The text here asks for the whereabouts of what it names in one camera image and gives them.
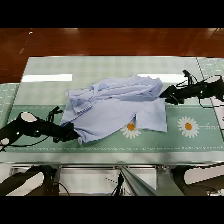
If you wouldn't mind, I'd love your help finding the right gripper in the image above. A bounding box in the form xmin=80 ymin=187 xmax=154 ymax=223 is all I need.
xmin=158 ymin=84 xmax=188 ymax=106

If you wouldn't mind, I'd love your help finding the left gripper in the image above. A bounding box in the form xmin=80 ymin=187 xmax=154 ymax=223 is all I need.
xmin=51 ymin=121 xmax=81 ymax=144

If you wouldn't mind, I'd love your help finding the light blue shirt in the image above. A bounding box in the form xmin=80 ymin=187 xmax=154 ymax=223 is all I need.
xmin=59 ymin=74 xmax=169 ymax=145

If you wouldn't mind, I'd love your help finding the black cable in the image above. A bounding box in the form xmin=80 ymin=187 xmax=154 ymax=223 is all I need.
xmin=0 ymin=136 xmax=51 ymax=153
xmin=110 ymin=172 xmax=126 ymax=197
xmin=52 ymin=181 xmax=71 ymax=197

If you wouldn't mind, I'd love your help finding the silver frame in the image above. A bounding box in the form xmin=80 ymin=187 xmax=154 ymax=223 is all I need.
xmin=0 ymin=161 xmax=224 ymax=197

